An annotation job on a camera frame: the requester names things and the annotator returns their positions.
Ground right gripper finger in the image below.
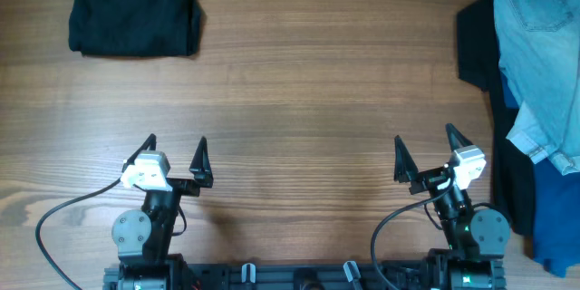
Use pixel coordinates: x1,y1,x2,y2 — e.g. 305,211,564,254
393,135,419,183
445,123,472,151

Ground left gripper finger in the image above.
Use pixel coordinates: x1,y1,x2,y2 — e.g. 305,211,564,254
189,137,214,188
122,133,157,169

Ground light blue denim shorts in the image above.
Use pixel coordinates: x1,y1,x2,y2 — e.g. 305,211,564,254
493,0,579,175

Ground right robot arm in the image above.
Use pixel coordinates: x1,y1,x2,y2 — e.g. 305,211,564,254
382,123,510,289

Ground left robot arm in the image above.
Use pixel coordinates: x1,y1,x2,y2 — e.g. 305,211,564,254
103,134,214,290

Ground black garment in pile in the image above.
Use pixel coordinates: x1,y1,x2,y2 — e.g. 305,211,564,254
456,0,536,237

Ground navy blue garment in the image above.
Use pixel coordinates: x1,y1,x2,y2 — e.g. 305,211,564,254
490,72,579,277

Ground folded black garment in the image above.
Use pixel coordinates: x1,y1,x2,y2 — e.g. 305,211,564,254
68,0,202,57

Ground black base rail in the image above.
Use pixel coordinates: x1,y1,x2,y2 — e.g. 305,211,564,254
102,260,507,290

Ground left black cable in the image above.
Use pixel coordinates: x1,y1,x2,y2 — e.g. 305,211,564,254
34,178,123,290

